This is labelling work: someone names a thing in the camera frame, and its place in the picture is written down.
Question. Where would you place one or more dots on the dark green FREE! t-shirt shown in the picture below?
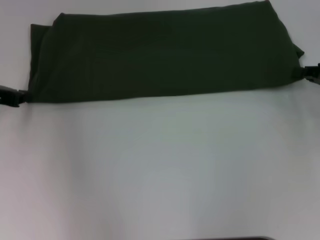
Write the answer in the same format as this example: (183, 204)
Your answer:
(162, 57)

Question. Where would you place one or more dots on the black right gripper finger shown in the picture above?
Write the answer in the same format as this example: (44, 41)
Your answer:
(310, 72)
(313, 81)

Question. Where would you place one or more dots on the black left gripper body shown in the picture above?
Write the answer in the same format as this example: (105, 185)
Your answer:
(8, 96)

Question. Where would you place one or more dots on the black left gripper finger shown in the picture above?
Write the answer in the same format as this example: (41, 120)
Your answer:
(24, 96)

